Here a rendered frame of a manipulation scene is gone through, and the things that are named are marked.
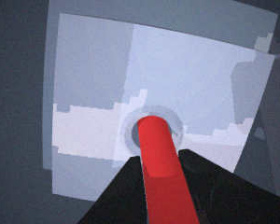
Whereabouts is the red peg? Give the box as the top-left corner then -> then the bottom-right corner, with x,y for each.
137,115 -> 200,224

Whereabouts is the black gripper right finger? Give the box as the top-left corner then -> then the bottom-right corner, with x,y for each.
177,148 -> 280,224

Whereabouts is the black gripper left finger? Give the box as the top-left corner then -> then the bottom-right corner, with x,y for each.
77,156 -> 147,224

